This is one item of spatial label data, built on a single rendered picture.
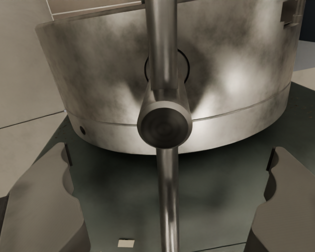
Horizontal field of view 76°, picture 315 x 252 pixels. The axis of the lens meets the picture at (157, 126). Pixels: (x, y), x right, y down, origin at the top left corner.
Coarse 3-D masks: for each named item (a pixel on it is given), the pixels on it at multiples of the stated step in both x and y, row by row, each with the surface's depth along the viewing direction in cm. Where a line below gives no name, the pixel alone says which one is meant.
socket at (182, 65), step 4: (180, 52) 15; (148, 56) 15; (180, 56) 15; (184, 56) 15; (148, 60) 15; (180, 60) 15; (184, 60) 15; (148, 64) 15; (180, 64) 15; (184, 64) 15; (148, 68) 15; (180, 68) 15; (184, 68) 15; (188, 68) 15; (148, 72) 15; (184, 72) 15; (148, 76) 16; (184, 76) 15; (184, 80) 16
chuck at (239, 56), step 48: (192, 0) 13; (240, 0) 14; (48, 48) 19; (96, 48) 15; (144, 48) 15; (192, 48) 14; (240, 48) 15; (288, 48) 18; (96, 96) 18; (192, 96) 16; (240, 96) 17
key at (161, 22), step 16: (144, 0) 8; (160, 0) 7; (176, 0) 7; (160, 16) 7; (176, 16) 8; (160, 32) 7; (176, 32) 8; (160, 48) 8; (176, 48) 8; (160, 64) 8; (176, 64) 8; (160, 80) 8; (176, 80) 9; (160, 160) 11; (176, 160) 11; (160, 176) 11; (176, 176) 11; (160, 192) 12; (176, 192) 12; (160, 208) 12; (176, 208) 12; (160, 224) 12; (176, 224) 12; (176, 240) 12
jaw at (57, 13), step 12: (48, 0) 22; (60, 0) 23; (72, 0) 23; (84, 0) 23; (96, 0) 23; (108, 0) 24; (120, 0) 24; (132, 0) 24; (60, 12) 23; (72, 12) 23; (84, 12) 24
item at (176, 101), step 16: (144, 96) 9; (160, 96) 8; (176, 96) 8; (144, 112) 8; (160, 112) 7; (176, 112) 7; (144, 128) 8; (160, 128) 8; (176, 128) 8; (160, 144) 8; (176, 144) 8
